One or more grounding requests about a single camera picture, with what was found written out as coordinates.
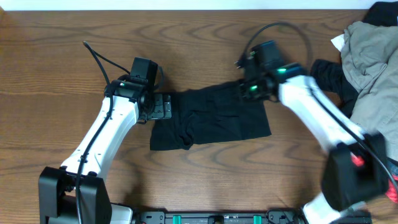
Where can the black mounting rail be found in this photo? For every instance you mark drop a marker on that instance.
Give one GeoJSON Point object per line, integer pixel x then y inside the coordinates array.
{"type": "Point", "coordinates": [274, 216]}

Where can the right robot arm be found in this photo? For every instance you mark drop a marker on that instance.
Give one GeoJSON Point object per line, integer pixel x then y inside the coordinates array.
{"type": "Point", "coordinates": [355, 170]}

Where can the black logo shirt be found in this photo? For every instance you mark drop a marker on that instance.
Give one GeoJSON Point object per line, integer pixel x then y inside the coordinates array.
{"type": "Point", "coordinates": [209, 115]}

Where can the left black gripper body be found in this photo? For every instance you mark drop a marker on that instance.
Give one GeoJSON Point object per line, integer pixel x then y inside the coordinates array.
{"type": "Point", "coordinates": [162, 106]}

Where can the black garment at corner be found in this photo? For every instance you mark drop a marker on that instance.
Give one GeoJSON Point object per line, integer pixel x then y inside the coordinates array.
{"type": "Point", "coordinates": [382, 14]}

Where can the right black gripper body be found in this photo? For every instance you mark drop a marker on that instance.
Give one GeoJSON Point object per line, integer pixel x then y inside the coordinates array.
{"type": "Point", "coordinates": [246, 90]}

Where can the grey beige garment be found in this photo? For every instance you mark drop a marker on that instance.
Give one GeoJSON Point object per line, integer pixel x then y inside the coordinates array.
{"type": "Point", "coordinates": [369, 61]}

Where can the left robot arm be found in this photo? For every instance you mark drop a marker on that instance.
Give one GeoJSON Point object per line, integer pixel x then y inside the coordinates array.
{"type": "Point", "coordinates": [76, 192]}

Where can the white paper piece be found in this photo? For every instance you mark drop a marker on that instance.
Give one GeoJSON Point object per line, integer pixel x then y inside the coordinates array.
{"type": "Point", "coordinates": [338, 42]}

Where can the red grey garment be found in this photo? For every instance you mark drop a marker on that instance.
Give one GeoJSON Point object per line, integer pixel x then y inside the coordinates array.
{"type": "Point", "coordinates": [392, 192]}

